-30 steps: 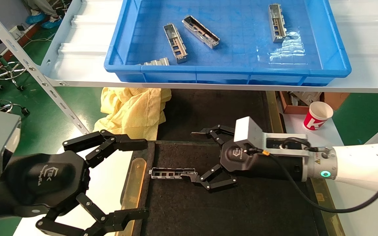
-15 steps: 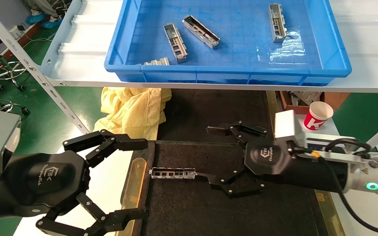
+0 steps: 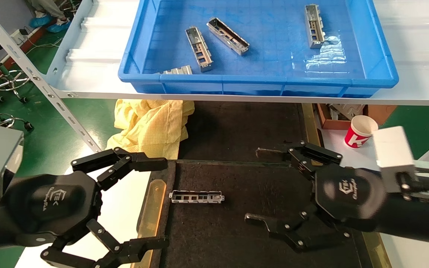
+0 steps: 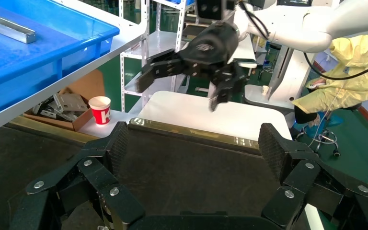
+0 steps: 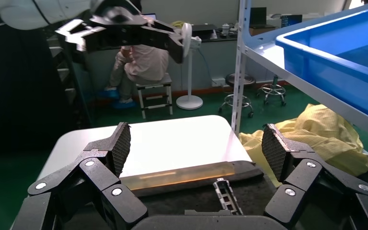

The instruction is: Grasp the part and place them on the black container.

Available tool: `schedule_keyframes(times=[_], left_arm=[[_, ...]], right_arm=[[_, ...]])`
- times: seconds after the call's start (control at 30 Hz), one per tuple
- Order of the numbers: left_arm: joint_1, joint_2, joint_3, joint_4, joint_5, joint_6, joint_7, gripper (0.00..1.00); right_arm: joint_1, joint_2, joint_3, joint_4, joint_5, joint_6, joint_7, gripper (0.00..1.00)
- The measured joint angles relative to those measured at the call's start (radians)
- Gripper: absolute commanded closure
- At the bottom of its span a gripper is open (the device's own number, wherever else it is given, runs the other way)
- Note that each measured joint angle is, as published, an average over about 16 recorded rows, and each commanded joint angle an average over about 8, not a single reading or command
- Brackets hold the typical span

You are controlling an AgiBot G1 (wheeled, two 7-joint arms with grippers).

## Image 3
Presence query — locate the red white paper cup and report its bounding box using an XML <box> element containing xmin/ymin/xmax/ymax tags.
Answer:
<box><xmin>344</xmin><ymin>115</ymin><xmax>379</xmax><ymax>149</ymax></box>

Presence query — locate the white shelf board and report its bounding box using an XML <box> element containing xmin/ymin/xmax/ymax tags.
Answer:
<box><xmin>46</xmin><ymin>0</ymin><xmax>429</xmax><ymax>106</ymax></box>

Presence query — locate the yellow cloth garment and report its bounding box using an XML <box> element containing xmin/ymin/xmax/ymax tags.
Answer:
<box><xmin>106</xmin><ymin>99</ymin><xmax>195</xmax><ymax>160</ymax></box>

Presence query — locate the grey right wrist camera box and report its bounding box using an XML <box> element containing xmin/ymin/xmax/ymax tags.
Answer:
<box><xmin>373</xmin><ymin>126</ymin><xmax>417</xmax><ymax>194</ymax></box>

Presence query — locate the grey metal channel part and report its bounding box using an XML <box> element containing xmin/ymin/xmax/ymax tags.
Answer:
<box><xmin>170</xmin><ymin>190</ymin><xmax>225</xmax><ymax>204</ymax></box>
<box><xmin>206</xmin><ymin>17</ymin><xmax>250</xmax><ymax>56</ymax></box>
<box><xmin>185</xmin><ymin>26</ymin><xmax>214</xmax><ymax>72</ymax></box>
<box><xmin>304</xmin><ymin>4</ymin><xmax>325</xmax><ymax>49</ymax></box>
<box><xmin>159</xmin><ymin>65</ymin><xmax>193</xmax><ymax>75</ymax></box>

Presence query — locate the person with blue shoe covers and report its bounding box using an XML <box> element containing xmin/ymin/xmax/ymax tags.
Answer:
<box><xmin>26</xmin><ymin>0</ymin><xmax>73</xmax><ymax>33</ymax></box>

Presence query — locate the grey metal brackets pile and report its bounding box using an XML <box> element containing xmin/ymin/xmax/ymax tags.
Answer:
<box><xmin>328</xmin><ymin>104</ymin><xmax>366</xmax><ymax>120</ymax></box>

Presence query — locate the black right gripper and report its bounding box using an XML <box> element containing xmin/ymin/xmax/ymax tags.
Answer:
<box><xmin>244</xmin><ymin>141</ymin><xmax>387</xmax><ymax>254</ymax></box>

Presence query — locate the thin white floor cable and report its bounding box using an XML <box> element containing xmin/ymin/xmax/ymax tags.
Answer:
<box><xmin>25</xmin><ymin>35</ymin><xmax>65</xmax><ymax>56</ymax></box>

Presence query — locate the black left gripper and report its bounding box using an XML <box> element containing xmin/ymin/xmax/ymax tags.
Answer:
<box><xmin>4</xmin><ymin>147</ymin><xmax>169</xmax><ymax>268</ymax></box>

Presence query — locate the clear plastic film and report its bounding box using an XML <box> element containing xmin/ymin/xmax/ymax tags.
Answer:
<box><xmin>293</xmin><ymin>35</ymin><xmax>349</xmax><ymax>75</ymax></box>

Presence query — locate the black felt lined tray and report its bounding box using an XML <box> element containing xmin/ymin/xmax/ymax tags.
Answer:
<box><xmin>131</xmin><ymin>159</ymin><xmax>392</xmax><ymax>268</ymax></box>
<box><xmin>177</xmin><ymin>101</ymin><xmax>325</xmax><ymax>163</ymax></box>

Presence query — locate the blue plastic tray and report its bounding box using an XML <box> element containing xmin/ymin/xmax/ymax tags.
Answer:
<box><xmin>118</xmin><ymin>0</ymin><xmax>399</xmax><ymax>98</ymax></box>

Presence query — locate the white power strip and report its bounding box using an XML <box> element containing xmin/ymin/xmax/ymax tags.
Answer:
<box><xmin>10</xmin><ymin>29</ymin><xmax>29</xmax><ymax>44</ymax></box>

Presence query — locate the brown cardboard box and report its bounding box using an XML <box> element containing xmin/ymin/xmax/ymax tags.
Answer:
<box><xmin>316</xmin><ymin>103</ymin><xmax>398</xmax><ymax>130</ymax></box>

